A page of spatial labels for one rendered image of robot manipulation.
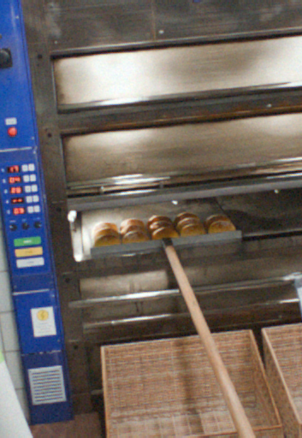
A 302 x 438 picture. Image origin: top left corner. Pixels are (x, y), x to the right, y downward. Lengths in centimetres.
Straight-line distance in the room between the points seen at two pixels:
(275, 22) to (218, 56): 22
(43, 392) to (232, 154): 109
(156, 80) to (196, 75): 14
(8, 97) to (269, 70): 87
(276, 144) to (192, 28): 49
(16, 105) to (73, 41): 28
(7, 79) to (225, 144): 76
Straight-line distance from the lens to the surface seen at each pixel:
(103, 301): 243
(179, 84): 266
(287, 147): 277
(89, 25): 265
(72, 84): 265
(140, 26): 266
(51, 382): 293
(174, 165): 270
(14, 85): 263
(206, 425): 286
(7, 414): 143
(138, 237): 283
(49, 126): 267
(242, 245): 283
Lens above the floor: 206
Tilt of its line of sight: 16 degrees down
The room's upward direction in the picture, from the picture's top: 5 degrees counter-clockwise
